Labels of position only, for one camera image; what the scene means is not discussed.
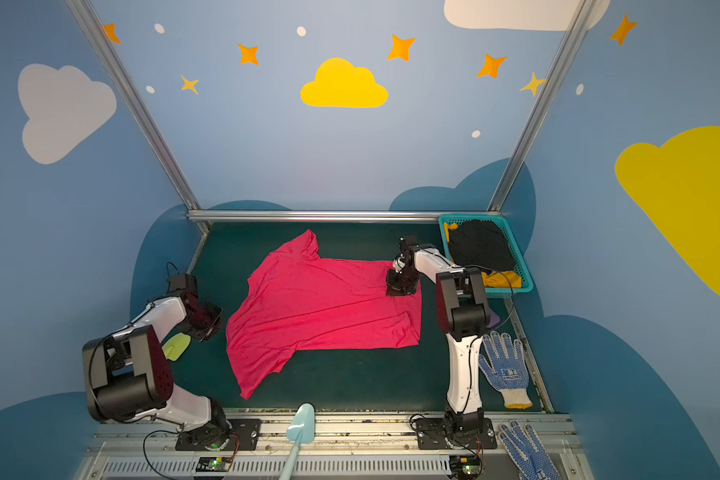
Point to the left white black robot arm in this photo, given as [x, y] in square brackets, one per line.
[127, 376]

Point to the blue dotted glove on rail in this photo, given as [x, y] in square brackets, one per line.
[527, 452]

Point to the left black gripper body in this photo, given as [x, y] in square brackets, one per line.
[204, 315]

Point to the aluminium frame right post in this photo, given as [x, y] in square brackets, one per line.
[561, 63]

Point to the green toy spatula wooden handle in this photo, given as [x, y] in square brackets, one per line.
[174, 347]

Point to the aluminium frame back bar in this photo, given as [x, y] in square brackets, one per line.
[417, 217]

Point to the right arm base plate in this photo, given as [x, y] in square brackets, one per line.
[432, 433]

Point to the black t-shirt in basket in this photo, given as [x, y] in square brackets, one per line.
[480, 243]

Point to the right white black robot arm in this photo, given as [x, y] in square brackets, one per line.
[463, 315]

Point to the right green circuit board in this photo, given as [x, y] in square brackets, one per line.
[465, 467]

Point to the blue dotted glove on table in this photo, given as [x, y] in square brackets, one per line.
[503, 365]

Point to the yellow t-shirt in basket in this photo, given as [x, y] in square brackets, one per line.
[494, 279]

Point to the left green circuit board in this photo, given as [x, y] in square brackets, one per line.
[214, 464]

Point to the green circuit board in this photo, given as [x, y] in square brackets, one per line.
[214, 464]
[465, 467]

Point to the aluminium frame post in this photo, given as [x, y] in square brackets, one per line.
[561, 63]
[89, 22]

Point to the light blue toy shovel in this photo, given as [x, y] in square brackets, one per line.
[300, 431]

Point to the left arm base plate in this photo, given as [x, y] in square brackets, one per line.
[233, 435]

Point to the aluminium frame left post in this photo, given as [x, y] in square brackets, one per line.
[89, 22]

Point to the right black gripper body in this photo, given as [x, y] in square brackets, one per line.
[401, 282]

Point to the magenta pink t-shirt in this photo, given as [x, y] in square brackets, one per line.
[300, 301]

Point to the teal plastic basket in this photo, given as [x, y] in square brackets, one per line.
[521, 267]

